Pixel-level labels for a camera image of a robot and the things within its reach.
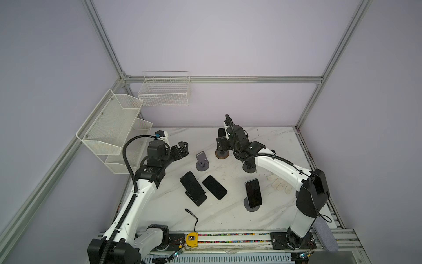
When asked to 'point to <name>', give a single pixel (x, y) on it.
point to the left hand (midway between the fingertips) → (180, 149)
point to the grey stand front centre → (247, 205)
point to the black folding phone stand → (200, 201)
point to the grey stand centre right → (248, 169)
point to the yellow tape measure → (192, 238)
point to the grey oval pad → (325, 235)
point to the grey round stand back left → (203, 164)
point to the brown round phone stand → (221, 154)
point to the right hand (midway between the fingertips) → (221, 138)
